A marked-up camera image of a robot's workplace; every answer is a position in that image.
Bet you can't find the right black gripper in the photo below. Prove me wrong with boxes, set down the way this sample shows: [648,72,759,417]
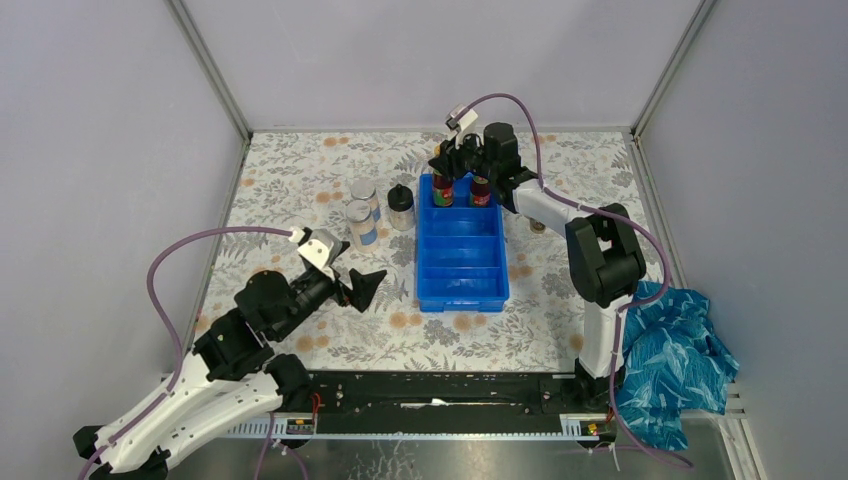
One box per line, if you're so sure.
[429,126,497,182]

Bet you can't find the yellow cap sauce bottle front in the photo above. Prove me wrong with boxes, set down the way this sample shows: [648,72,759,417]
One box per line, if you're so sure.
[432,170,454,207]

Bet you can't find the sauce bottle red label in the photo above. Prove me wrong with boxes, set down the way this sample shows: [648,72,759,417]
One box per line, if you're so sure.
[469,175,491,208]

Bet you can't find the clear jar black knob lid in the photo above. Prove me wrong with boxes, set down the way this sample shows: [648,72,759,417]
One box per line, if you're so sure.
[387,184,415,231]

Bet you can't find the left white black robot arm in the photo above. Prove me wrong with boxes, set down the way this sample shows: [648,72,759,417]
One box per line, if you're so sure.
[73,232,386,479]

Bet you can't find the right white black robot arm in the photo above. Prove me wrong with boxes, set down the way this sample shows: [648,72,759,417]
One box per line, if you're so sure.
[428,122,647,412]

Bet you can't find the silver lid jar white beads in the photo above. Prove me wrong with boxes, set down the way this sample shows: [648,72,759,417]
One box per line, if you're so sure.
[345,200,378,253]

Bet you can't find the silver lid jar rear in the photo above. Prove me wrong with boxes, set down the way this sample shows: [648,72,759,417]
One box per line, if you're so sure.
[350,178,382,224]

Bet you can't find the floral tablecloth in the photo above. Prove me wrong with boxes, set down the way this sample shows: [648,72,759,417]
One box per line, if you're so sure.
[228,132,645,372]

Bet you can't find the blue plastic divided bin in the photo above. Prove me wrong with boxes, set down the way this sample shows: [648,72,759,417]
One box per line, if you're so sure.
[415,173,510,313]

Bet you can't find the small brown spice bottle front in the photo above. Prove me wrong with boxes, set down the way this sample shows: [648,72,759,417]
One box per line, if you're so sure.
[528,219,547,234]

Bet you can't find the blue patterned cloth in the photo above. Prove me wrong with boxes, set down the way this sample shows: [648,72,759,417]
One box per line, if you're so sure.
[616,287,740,451]

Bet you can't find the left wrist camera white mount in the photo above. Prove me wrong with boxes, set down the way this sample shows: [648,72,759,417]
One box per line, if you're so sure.
[289,227,340,272]

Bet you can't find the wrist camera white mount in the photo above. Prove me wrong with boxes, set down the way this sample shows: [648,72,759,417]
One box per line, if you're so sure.
[445,104,479,148]
[289,227,340,272]

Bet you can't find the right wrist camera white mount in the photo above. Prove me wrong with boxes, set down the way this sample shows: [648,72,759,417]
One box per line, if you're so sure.
[445,104,479,148]

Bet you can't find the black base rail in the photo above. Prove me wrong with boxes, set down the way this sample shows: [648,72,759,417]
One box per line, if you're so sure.
[225,369,614,439]

